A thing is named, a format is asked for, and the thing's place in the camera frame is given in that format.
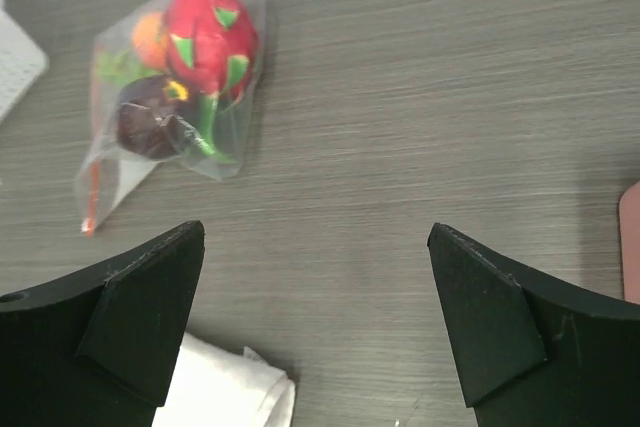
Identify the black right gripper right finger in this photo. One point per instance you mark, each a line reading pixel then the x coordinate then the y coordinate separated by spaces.
pixel 531 349

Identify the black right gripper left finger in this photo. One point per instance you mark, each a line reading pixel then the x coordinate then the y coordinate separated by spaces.
pixel 98 347

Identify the dark purple fake fruit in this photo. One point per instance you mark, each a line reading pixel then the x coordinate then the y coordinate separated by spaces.
pixel 155 116

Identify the green fake grapes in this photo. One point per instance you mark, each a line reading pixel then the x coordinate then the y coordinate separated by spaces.
pixel 120 68

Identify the clear zip top bag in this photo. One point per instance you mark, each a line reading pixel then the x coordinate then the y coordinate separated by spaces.
pixel 109 173

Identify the orange fake fruit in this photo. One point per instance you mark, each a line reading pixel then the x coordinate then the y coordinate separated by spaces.
pixel 149 39

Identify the red fake dragon fruit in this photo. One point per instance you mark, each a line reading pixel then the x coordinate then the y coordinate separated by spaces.
pixel 212 45

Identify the folded white cloth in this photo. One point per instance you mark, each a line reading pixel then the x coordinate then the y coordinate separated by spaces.
pixel 213 387

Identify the pink compartment tray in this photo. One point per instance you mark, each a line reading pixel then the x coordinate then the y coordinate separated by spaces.
pixel 629 226

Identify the white perforated plastic basket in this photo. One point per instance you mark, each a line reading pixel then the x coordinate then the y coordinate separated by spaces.
pixel 22 62

